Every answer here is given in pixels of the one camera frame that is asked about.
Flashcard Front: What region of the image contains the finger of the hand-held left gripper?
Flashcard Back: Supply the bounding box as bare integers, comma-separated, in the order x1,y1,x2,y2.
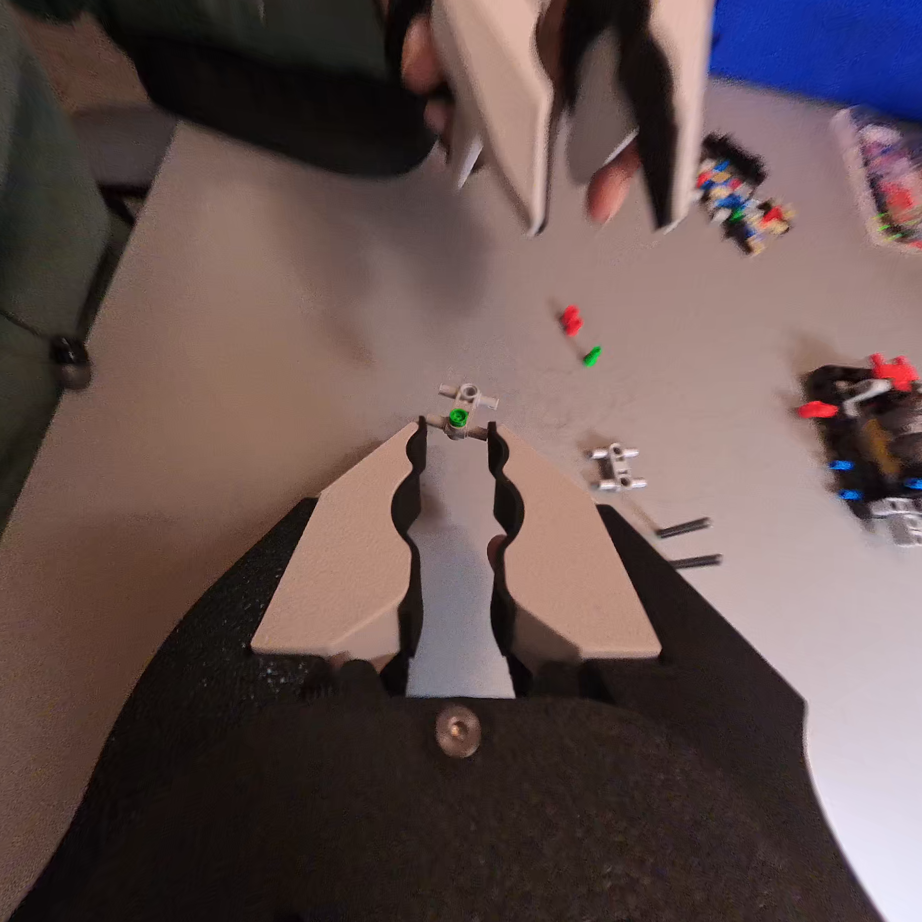
566,0,716,233
431,0,557,237

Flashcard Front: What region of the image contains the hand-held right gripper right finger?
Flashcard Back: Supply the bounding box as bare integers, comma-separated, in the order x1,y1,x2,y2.
487,422,664,672

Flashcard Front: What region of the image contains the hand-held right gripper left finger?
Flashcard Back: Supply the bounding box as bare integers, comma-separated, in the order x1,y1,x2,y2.
248,421,429,671

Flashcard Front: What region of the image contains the grey connector with green pin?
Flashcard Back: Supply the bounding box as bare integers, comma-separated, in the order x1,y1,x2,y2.
424,383,500,442

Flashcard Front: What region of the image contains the person's left forearm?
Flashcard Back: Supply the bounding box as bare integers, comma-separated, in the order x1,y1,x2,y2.
94,0,440,177

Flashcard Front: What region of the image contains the plain grey lego connector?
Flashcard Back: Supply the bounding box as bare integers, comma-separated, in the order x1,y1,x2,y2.
589,443,647,494

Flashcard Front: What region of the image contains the pile of small lego pieces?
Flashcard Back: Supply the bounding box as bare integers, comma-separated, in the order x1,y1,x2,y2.
695,133,797,256

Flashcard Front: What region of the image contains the lego instruction booklet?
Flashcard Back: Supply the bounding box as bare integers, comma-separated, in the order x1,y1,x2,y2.
828,104,922,253

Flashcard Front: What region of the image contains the partly built black lego model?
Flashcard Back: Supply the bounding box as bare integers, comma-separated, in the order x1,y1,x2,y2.
796,353,922,545

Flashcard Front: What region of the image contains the large blue plastic bin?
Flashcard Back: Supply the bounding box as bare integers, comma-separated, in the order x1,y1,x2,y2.
709,0,922,120

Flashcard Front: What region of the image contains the black drawstring cord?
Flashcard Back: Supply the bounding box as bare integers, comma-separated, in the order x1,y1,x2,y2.
0,306,93,391

